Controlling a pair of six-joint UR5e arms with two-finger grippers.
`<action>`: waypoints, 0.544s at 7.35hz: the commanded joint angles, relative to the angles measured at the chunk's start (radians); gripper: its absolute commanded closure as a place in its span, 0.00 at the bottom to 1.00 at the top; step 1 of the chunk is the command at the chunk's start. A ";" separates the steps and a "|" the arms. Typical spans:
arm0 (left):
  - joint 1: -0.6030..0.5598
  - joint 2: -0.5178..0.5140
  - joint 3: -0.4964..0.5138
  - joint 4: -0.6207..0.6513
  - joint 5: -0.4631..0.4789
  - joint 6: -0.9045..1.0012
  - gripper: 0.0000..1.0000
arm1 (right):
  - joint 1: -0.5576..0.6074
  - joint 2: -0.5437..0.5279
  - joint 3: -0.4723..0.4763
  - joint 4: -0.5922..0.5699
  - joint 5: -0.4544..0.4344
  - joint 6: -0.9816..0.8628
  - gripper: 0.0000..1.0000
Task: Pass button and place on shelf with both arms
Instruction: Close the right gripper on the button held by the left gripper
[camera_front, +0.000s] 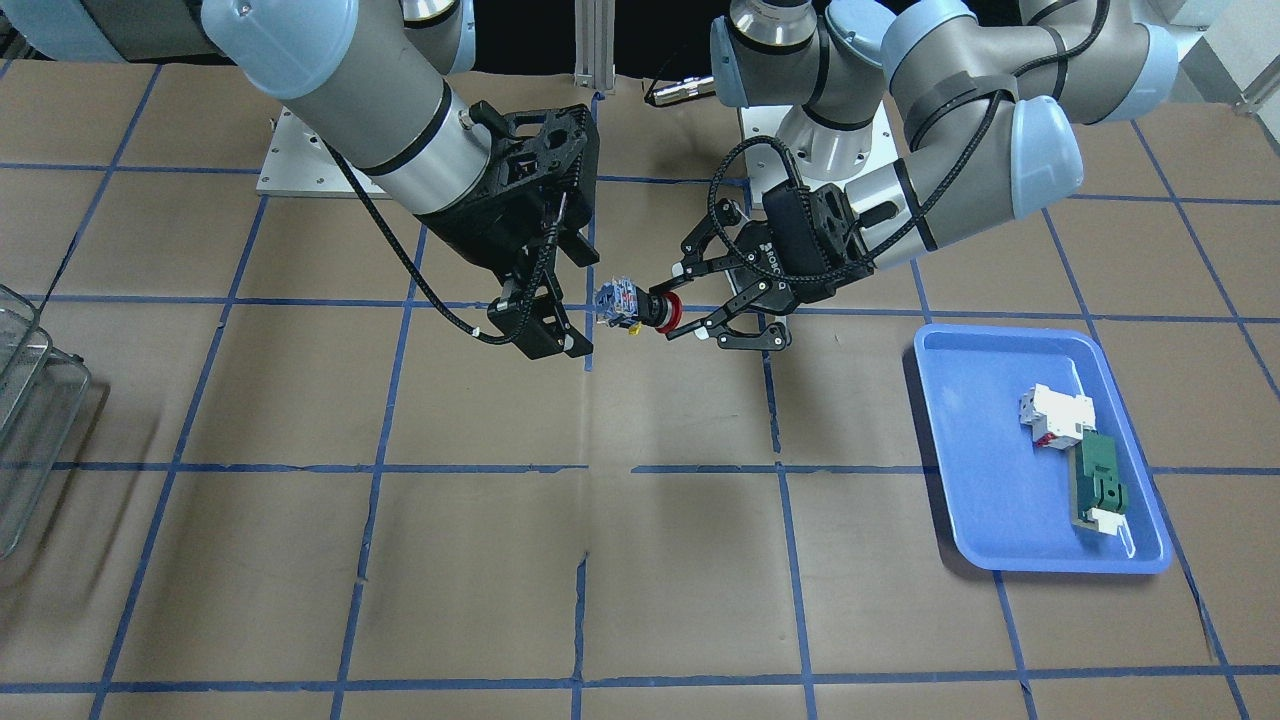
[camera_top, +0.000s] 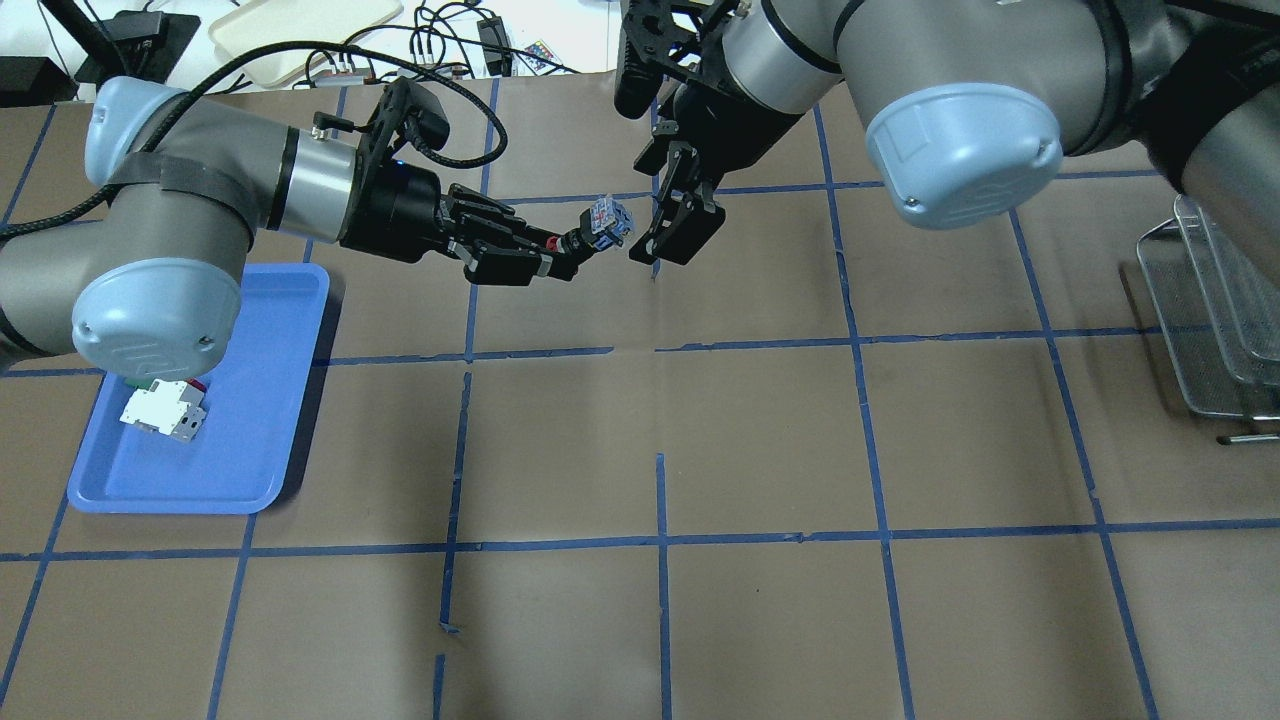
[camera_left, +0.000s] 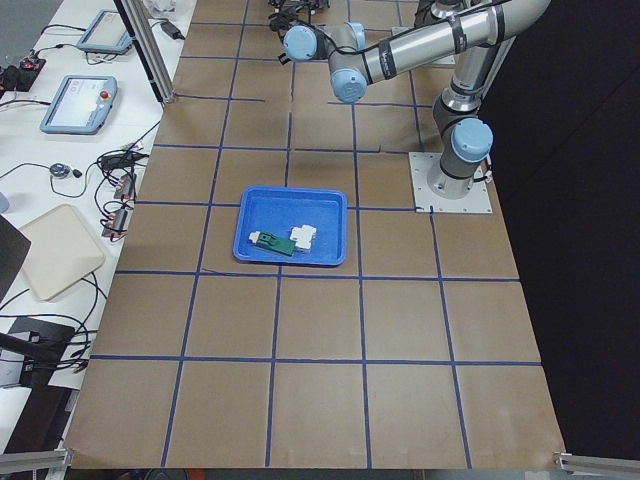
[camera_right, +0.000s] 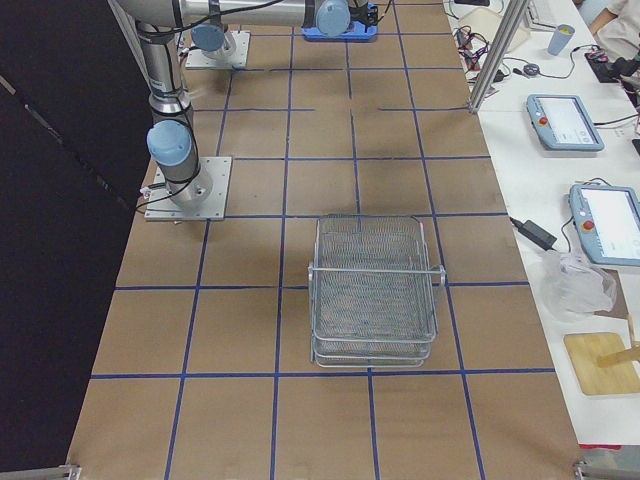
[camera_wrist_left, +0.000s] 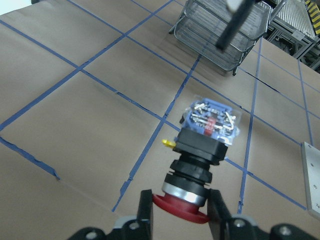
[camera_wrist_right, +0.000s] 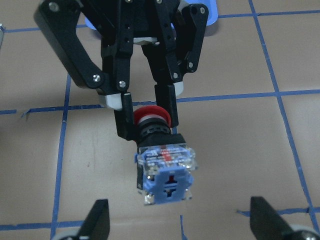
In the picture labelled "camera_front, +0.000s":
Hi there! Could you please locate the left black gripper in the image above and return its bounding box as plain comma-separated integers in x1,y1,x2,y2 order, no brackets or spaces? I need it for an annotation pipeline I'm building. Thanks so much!
664,182,874,352

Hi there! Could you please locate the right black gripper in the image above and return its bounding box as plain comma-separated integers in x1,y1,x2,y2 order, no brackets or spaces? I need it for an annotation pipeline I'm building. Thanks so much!
419,102,600,360

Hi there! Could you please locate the red push button switch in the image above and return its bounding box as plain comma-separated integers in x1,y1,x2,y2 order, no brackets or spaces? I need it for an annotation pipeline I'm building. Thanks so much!
593,275,684,334

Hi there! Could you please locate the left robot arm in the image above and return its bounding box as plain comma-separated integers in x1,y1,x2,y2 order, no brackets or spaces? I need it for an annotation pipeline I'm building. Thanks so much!
639,1,1181,351

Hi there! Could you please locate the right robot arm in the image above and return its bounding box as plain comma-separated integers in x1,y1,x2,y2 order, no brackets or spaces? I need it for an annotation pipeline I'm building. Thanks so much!
3,1,599,359

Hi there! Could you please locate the white circuit breaker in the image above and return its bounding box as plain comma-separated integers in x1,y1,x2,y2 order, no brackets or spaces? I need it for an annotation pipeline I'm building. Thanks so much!
1019,384,1097,450

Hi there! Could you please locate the blue plastic tray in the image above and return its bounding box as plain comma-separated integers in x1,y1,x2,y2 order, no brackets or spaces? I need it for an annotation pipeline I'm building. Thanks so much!
914,323,1172,574

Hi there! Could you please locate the green terminal block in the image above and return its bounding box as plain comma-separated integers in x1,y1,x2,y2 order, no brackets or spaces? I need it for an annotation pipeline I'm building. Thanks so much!
1069,429,1129,536

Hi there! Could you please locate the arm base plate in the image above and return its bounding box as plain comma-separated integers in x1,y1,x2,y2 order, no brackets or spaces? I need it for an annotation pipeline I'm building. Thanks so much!
256,108,356,199
739,104,899,188

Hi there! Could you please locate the aluminium frame post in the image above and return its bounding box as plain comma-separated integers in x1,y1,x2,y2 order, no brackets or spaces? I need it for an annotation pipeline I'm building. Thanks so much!
573,0,617,94

